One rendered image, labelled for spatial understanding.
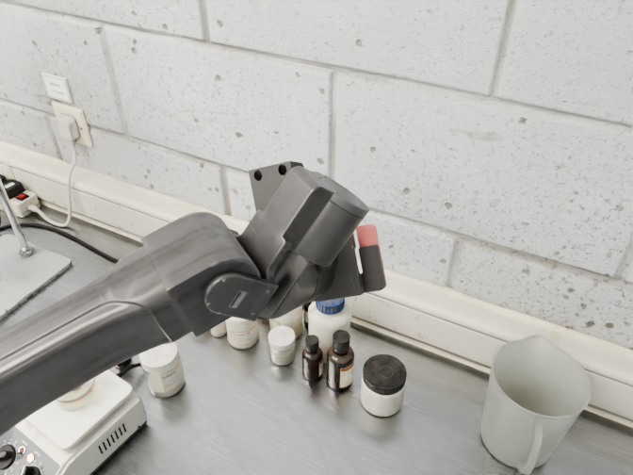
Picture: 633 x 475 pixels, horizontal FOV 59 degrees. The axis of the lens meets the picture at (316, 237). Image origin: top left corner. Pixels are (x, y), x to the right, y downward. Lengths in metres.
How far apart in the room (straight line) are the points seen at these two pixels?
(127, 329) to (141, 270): 0.04
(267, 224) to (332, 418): 0.51
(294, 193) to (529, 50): 0.40
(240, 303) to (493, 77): 0.47
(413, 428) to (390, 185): 0.37
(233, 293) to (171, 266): 0.05
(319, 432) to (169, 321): 0.52
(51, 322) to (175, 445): 0.51
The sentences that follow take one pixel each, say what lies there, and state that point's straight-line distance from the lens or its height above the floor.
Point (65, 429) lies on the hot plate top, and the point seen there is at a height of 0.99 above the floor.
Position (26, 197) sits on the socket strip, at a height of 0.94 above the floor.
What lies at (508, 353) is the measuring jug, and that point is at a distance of 0.87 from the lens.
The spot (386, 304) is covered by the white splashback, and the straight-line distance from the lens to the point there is 0.97.
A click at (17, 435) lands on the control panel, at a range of 0.92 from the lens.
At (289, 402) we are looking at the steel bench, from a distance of 0.93.
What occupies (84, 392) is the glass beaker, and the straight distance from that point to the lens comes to 0.85.
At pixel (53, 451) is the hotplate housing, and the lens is 0.88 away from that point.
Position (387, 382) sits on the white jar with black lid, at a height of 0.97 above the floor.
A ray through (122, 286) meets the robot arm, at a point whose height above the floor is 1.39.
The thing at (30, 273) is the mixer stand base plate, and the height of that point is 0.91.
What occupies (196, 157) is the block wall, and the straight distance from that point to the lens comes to 1.08.
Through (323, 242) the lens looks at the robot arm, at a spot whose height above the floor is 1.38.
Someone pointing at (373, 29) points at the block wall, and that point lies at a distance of 0.79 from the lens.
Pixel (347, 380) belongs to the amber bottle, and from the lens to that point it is 0.92.
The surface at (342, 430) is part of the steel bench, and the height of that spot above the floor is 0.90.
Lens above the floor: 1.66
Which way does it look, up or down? 39 degrees down
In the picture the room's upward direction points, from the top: straight up
